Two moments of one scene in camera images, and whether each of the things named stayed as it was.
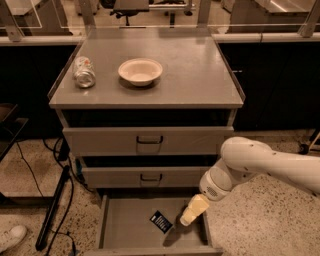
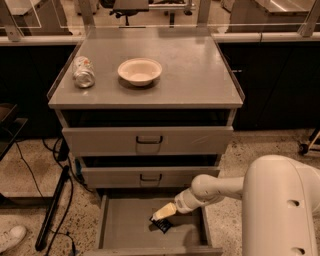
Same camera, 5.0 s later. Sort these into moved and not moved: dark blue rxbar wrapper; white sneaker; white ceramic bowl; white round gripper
Moved: white round gripper
Not moved: white ceramic bowl; white sneaker; dark blue rxbar wrapper
